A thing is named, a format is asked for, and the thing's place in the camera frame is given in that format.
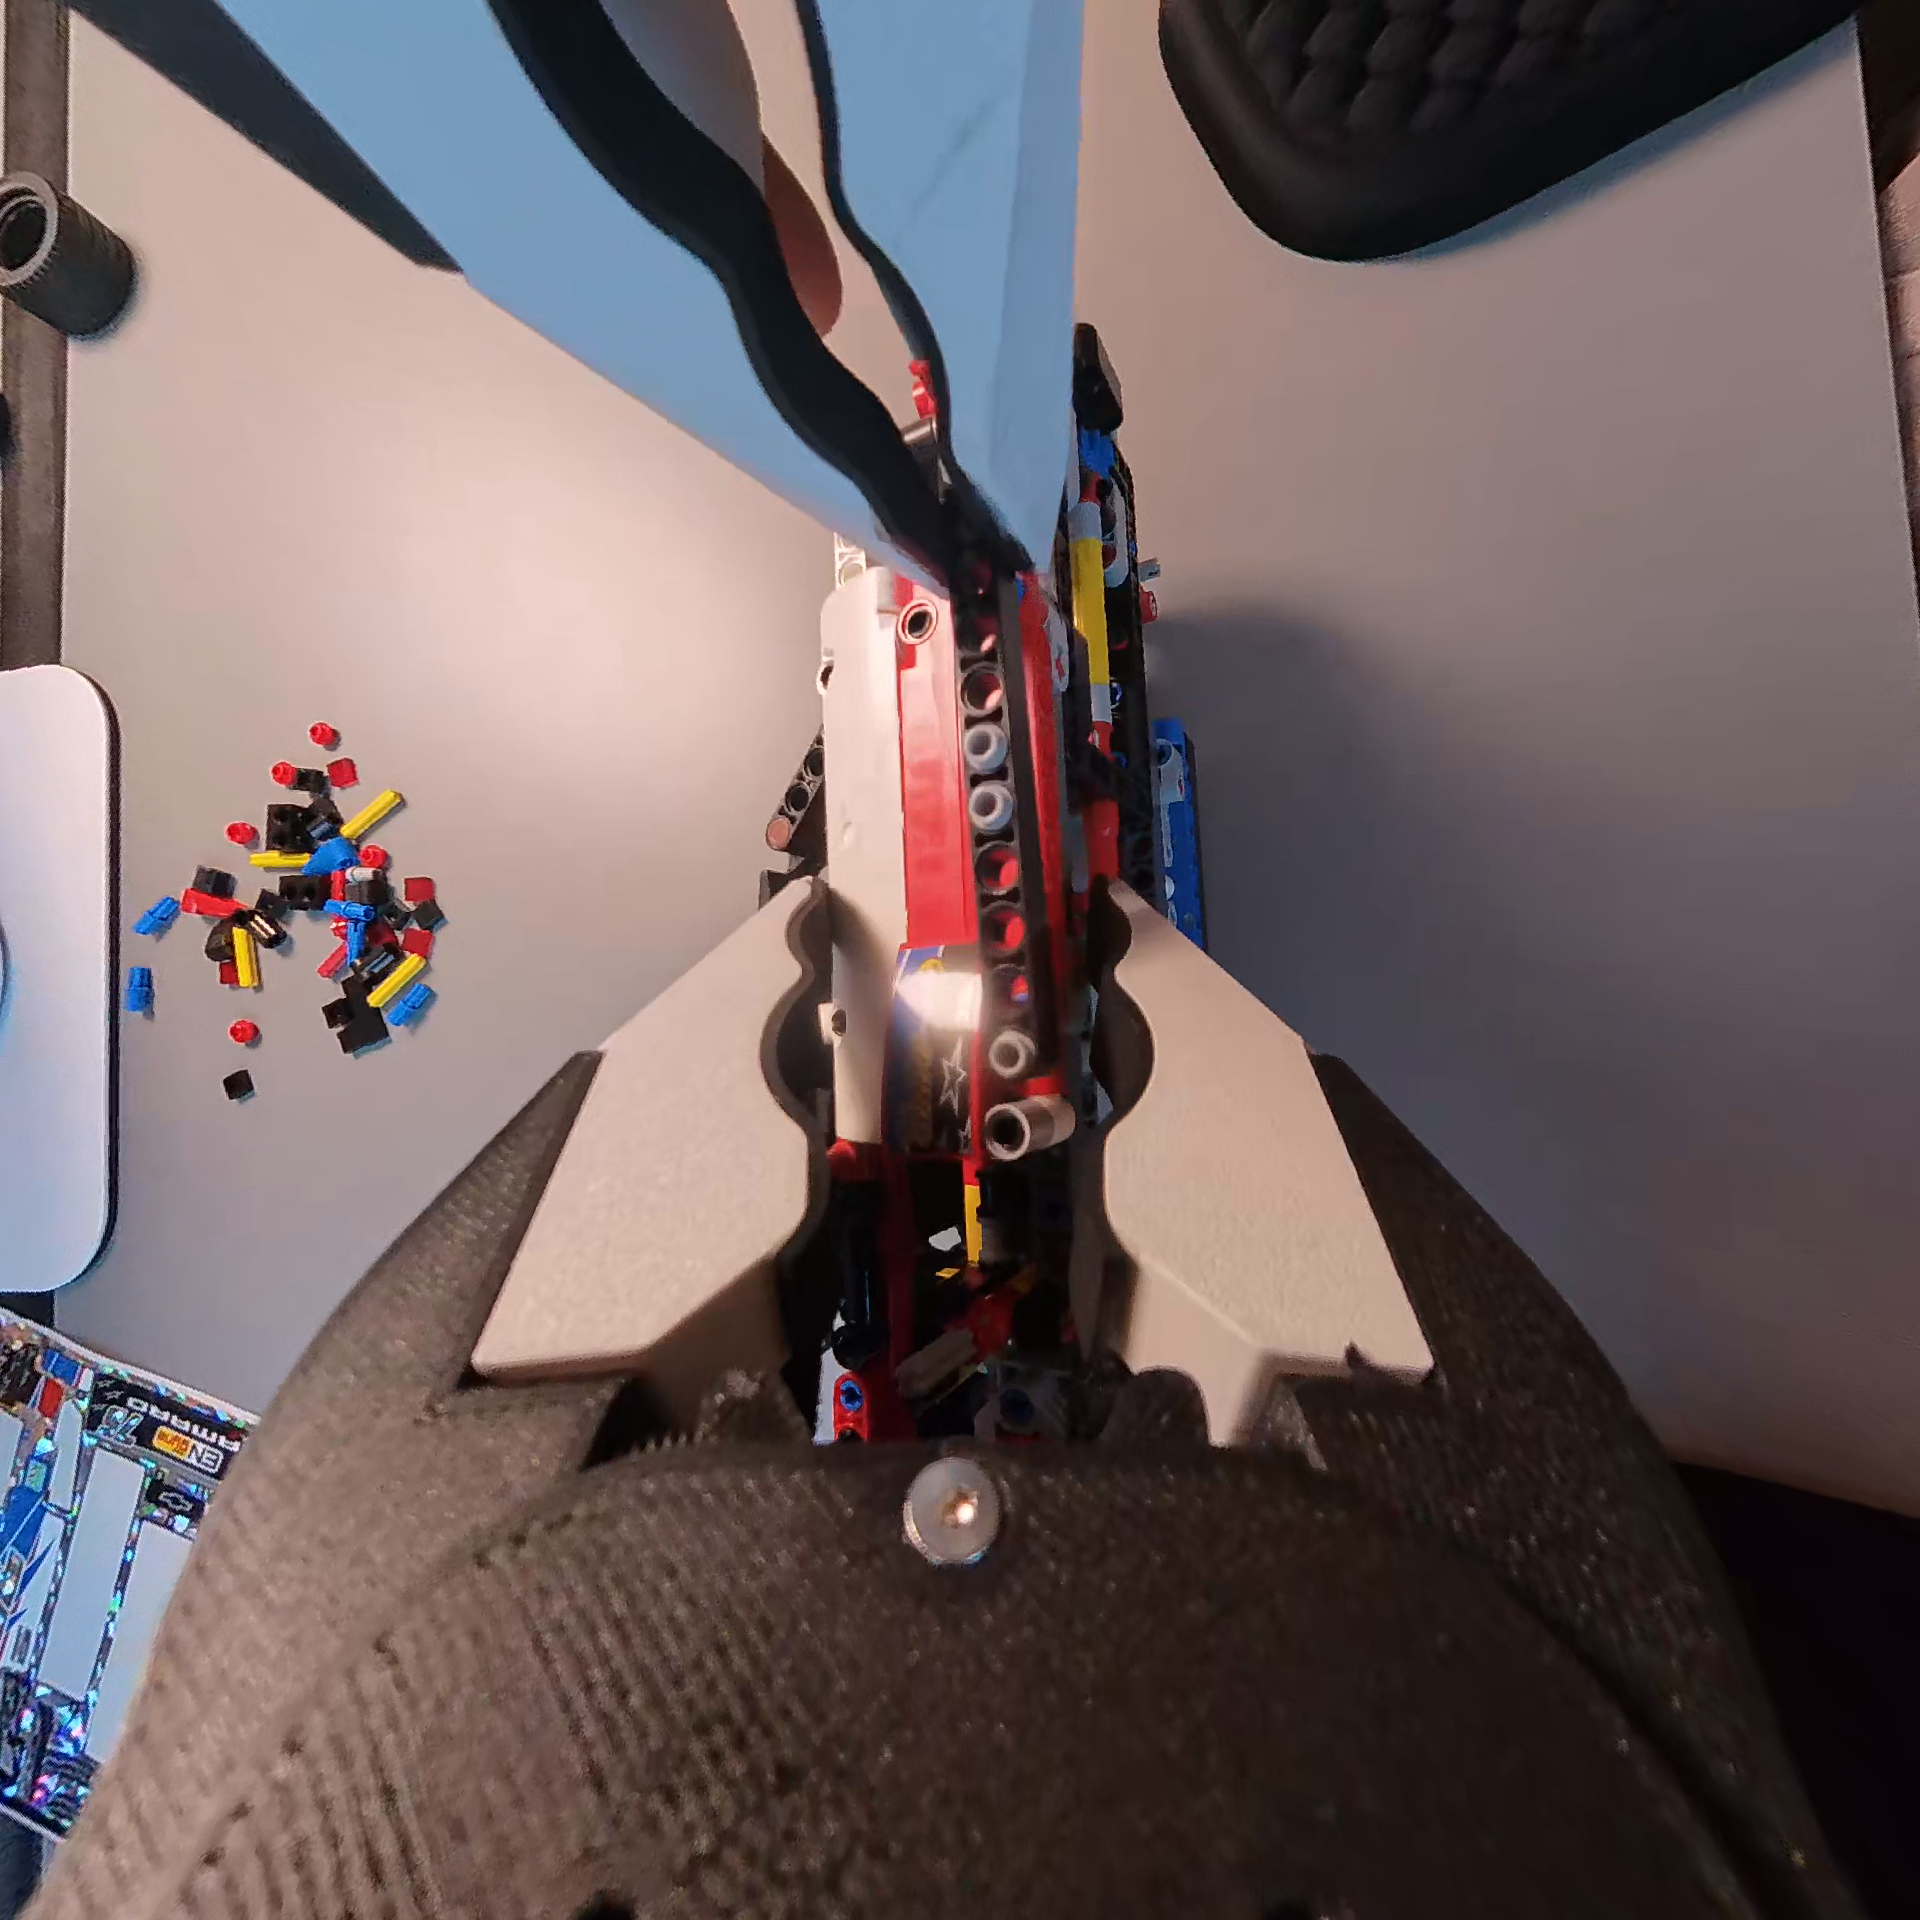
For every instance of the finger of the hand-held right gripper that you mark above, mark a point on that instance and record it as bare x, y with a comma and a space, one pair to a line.
991, 224
525, 181

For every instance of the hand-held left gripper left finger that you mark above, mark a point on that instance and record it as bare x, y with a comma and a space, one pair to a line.
662, 1202

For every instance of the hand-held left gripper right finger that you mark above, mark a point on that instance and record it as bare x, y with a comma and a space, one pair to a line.
1261, 1202

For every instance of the long black lego beam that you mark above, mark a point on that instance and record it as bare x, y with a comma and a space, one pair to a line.
1037, 811

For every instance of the lego race car model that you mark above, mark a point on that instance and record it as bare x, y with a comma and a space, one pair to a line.
932, 781

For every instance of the black lego tyre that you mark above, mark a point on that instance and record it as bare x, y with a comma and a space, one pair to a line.
67, 255

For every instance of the person's right hand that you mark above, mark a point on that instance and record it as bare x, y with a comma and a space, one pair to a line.
807, 255

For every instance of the pile of small colourful pieces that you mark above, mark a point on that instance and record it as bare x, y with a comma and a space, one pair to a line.
323, 886

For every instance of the black textured wrist rest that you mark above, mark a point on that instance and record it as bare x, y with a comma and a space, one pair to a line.
1501, 107

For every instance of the white book stand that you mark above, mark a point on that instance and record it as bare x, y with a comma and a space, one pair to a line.
61, 975

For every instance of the holographic sticker sheet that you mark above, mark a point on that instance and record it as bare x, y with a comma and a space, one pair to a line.
91, 1576

